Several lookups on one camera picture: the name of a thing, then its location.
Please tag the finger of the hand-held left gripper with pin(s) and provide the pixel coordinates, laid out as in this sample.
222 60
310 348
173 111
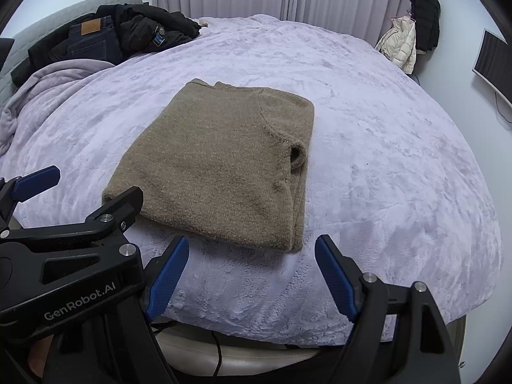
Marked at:
120 208
36 182

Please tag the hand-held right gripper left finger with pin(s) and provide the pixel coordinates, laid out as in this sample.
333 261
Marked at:
166 280

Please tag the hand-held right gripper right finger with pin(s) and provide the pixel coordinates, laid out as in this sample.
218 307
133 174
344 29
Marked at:
338 280

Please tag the brown knitted sweater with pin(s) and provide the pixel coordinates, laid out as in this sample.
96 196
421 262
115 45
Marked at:
216 160

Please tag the person's left hand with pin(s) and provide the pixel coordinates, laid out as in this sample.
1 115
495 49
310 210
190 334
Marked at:
38 358

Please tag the greyish lilac throw blanket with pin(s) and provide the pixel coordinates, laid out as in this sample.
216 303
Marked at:
44 88

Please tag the lavender fuzzy bed blanket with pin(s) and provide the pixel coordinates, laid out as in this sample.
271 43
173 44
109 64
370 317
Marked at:
380 148

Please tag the dark blue jeans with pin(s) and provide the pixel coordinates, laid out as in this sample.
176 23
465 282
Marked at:
94 40

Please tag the grey padded headboard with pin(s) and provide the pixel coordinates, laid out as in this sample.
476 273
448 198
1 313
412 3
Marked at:
48 16

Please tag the black jacket on bed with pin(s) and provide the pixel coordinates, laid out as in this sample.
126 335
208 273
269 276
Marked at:
156 28

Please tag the white hanging puffer jacket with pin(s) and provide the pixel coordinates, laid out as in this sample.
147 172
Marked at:
400 46

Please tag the black hanging jacket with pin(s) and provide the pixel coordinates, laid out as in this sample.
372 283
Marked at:
426 16

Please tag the padded bed frame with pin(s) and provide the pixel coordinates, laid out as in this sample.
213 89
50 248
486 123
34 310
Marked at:
260 362

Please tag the white-framed wall monitor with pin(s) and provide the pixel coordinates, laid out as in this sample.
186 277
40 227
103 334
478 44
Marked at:
496 64

